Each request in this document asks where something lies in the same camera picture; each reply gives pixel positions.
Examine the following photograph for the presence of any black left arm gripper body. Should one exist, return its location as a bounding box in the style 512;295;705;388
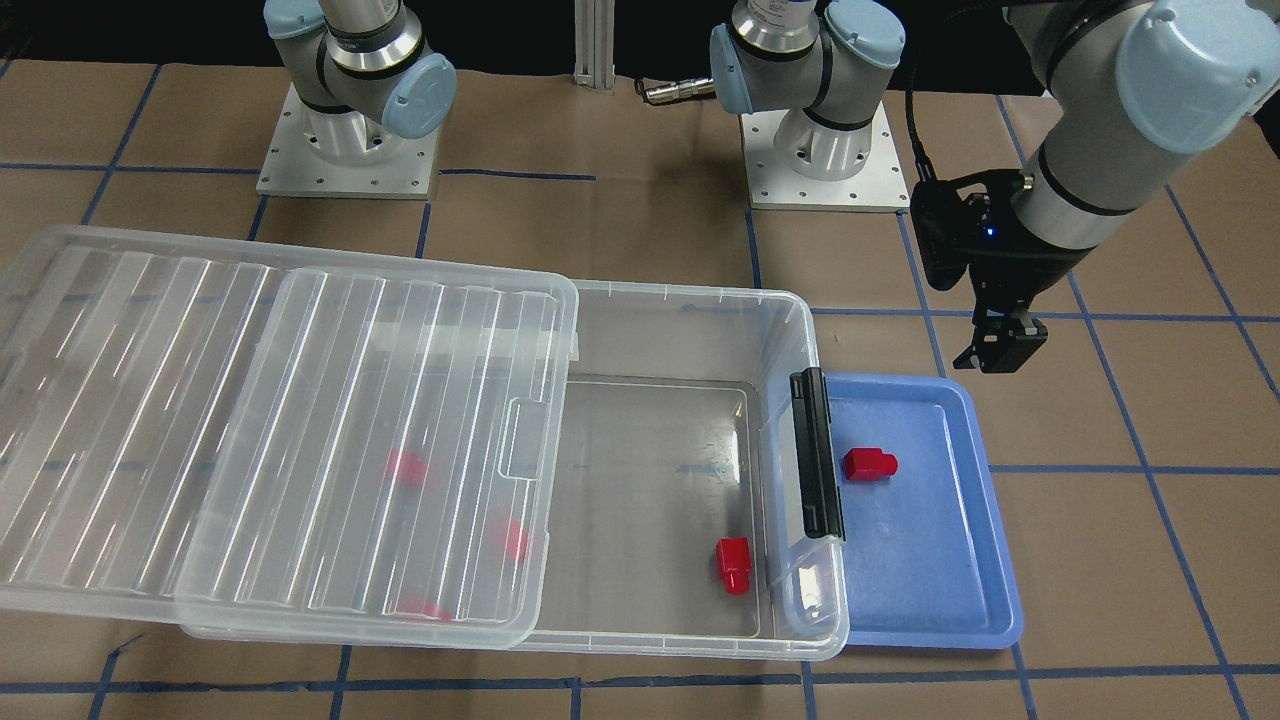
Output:
963;234;1091;319

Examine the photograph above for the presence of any red block from tray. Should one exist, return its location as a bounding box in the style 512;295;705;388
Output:
841;447;899;483

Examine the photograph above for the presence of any clear plastic box lid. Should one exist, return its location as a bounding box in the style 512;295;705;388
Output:
1;225;579;650

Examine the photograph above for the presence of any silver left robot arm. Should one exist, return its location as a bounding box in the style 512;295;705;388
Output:
709;1;1279;374

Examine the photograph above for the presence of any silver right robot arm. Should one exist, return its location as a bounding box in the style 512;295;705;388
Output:
262;1;458;138

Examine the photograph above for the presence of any clear plastic storage box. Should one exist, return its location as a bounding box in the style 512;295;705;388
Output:
180;281;851;661

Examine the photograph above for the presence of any red block in box middle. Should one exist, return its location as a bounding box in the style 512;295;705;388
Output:
497;520;531;566

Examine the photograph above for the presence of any red block in box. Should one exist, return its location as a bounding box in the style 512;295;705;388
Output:
497;520;531;566
387;448;429;488
396;596;454;623

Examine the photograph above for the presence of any red block in box centre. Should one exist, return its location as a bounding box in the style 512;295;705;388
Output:
387;448;429;488

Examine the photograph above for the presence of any red block in box front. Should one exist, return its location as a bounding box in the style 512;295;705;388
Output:
396;596;454;623

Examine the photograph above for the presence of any blue plastic tray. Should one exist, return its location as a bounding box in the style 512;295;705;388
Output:
824;372;1024;651

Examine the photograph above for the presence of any red block near latch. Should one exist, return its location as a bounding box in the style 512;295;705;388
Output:
716;536;753;596

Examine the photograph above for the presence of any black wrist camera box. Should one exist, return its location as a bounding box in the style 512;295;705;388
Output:
909;169;1027;291

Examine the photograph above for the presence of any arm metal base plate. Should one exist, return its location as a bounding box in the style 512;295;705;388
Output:
256;86;442;201
739;104;909;213

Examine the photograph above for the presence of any black box latch handle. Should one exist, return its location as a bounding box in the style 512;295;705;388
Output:
788;366;846;541

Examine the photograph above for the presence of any aluminium frame post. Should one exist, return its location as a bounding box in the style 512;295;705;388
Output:
572;0;616;94

